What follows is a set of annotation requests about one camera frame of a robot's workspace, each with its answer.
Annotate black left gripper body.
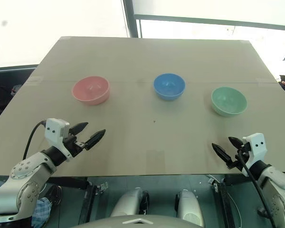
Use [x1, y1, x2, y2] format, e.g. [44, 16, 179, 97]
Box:
[61, 133, 87, 158]

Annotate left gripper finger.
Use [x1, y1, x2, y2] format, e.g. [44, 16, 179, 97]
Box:
[84, 129, 107, 151]
[68, 122, 89, 136]

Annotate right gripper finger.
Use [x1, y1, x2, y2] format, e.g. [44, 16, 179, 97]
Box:
[228, 136, 245, 150]
[211, 142, 233, 165]

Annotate grey robot torso cover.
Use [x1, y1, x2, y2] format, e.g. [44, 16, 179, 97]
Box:
[77, 214, 205, 228]

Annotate blue bowl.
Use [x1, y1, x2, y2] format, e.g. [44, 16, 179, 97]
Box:
[153, 73, 186, 102]

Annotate green bowl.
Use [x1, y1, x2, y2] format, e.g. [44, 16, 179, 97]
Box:
[210, 86, 248, 118]

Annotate black shoe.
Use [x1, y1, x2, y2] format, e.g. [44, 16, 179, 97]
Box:
[45, 185, 63, 212]

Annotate dark window frame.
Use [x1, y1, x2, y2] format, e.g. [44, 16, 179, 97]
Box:
[122, 0, 285, 38]

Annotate silver robot thigh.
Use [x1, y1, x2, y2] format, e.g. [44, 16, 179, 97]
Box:
[175, 189, 204, 222]
[110, 187, 150, 218]

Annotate red bowl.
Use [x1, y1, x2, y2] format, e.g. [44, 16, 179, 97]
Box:
[71, 76, 110, 106]

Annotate black table frame leg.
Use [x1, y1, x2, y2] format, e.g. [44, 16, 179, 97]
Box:
[210, 177, 239, 228]
[78, 177, 98, 225]

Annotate black low cabinet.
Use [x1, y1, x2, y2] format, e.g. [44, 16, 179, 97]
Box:
[0, 64, 40, 131]

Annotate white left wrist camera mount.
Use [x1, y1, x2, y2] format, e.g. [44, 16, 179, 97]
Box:
[44, 118, 73, 162]

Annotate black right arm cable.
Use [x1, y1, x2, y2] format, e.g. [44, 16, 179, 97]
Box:
[235, 147, 276, 225]

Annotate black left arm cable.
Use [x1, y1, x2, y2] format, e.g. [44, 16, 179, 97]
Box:
[22, 120, 48, 160]

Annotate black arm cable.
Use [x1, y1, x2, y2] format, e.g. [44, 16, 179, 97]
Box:
[22, 120, 48, 160]
[235, 147, 276, 225]

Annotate silver right robot thigh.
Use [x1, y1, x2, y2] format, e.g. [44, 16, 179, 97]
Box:
[175, 189, 204, 222]

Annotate silver left robot thigh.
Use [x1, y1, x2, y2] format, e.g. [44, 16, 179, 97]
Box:
[110, 187, 150, 218]

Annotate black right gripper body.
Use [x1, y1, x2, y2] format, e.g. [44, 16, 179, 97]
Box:
[227, 142, 251, 171]

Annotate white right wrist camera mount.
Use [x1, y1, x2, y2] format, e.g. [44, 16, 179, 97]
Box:
[242, 133, 268, 177]

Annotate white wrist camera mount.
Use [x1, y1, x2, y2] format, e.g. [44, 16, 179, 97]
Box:
[242, 133, 268, 177]
[44, 118, 73, 162]

